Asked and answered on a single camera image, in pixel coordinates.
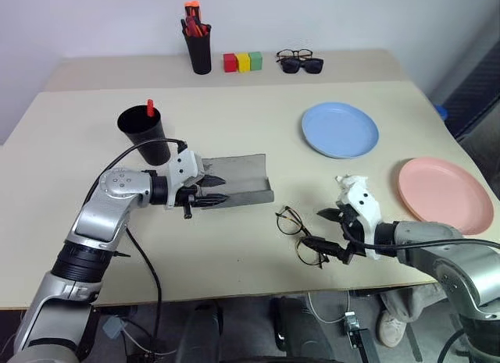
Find tortoiseshell round glasses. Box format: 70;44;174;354
274;205;328;270

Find wide black plastic cup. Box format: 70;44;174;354
116;105;173;166

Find grey open glasses case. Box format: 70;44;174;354
199;153;275;211

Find dark woven panel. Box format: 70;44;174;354
440;37;500;140

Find grey trouser leg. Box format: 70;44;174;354
378;283;448;325

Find tall black pen cup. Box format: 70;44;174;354
181;23;213;76

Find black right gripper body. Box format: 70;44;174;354
337;205;369;265

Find black sunglasses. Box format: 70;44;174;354
280;57;325;75

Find black framed clear glasses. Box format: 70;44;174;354
275;48;315;62

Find white sneaker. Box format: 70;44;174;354
376;310;409;349

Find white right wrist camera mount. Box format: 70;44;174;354
334;174;383;262

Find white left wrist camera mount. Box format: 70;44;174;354
162;149;207;210

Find orange capped marker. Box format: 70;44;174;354
184;1;202;28

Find grey blue plug adapter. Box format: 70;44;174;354
102;315;127;341

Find pink plate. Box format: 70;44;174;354
397;156;495;237

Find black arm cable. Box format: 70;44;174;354
342;222;500;251
82;138;189;352

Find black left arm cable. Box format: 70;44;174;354
82;138;189;352

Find black box device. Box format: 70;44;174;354
342;309;380;363

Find blue plate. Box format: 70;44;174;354
301;101;380;160

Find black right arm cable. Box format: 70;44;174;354
342;222;500;251

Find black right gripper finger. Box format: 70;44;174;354
316;207;345;224
302;236;348;259

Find thin white cable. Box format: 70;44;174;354
306;289;352;324

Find red and black marker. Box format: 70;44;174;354
180;17;211;38

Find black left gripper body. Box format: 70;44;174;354
176;174;209;220

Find dark rounded shape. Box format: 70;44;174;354
268;295;347;363
174;299;227;363

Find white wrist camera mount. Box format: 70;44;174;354
162;149;207;210
334;174;383;262

